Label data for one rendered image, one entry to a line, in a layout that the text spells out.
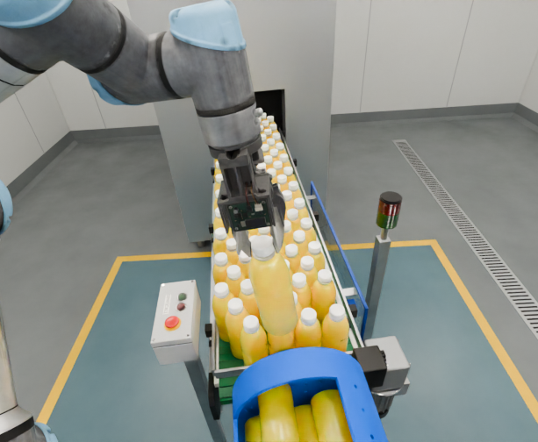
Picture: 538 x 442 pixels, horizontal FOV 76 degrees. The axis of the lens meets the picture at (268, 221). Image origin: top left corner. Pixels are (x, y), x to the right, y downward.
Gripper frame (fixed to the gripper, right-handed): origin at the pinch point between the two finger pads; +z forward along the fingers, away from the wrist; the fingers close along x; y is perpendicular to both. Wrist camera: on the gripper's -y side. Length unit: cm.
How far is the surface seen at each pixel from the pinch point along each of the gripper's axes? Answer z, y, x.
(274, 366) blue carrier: 22.4, 8.2, -2.0
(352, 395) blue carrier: 25.9, 13.2, 11.4
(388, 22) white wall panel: 28, -412, 141
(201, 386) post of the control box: 68, -17, -34
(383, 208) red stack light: 24, -39, 32
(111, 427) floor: 132, -38, -103
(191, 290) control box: 31.1, -23.5, -26.4
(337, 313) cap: 34.9, -12.3, 12.6
